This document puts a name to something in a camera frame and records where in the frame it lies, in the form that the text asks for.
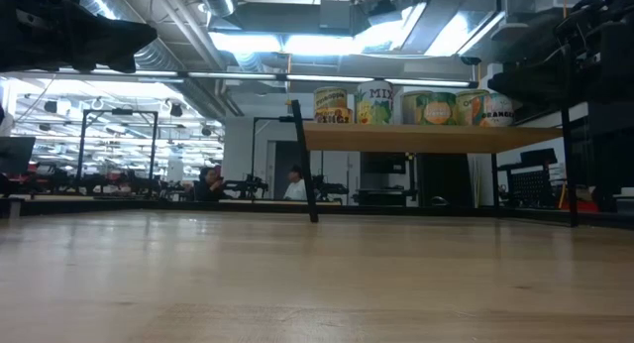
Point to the short orange rings can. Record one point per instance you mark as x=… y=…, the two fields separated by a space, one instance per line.
x=333 y=116

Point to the silver ceiling ventilation duct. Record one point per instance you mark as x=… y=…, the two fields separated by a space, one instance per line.
x=215 y=1

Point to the long ceiling tube light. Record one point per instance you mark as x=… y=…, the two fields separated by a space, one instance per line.
x=228 y=76

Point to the light green oranges can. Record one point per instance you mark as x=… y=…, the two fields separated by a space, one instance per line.
x=464 y=107

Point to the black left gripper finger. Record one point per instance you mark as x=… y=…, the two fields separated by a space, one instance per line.
x=114 y=38
x=124 y=63

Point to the black robot station frame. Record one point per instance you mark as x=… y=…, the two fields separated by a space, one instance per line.
x=272 y=119
x=119 y=113

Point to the black pegboard cart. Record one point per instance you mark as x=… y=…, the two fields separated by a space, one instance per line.
x=532 y=187

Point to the white mixed fruit can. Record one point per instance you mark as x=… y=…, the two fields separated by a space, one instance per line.
x=374 y=105

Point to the person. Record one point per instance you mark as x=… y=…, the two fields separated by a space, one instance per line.
x=297 y=189
x=210 y=184

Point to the bright ceiling light panel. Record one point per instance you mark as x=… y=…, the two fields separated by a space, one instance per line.
x=451 y=35
x=257 y=43

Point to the blue orange slices can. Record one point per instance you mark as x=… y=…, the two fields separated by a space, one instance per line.
x=495 y=112

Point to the black aluminium table frame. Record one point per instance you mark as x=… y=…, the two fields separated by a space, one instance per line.
x=247 y=207

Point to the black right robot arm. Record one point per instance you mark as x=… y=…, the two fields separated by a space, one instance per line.
x=614 y=45

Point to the black cabinet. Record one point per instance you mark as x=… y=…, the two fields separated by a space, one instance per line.
x=446 y=179

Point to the green sliced peaches can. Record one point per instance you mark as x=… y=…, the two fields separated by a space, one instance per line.
x=438 y=110

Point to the orange pineapple can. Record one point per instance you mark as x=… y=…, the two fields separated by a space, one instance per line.
x=331 y=99

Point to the black monitor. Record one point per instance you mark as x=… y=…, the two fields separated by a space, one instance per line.
x=384 y=163
x=17 y=154

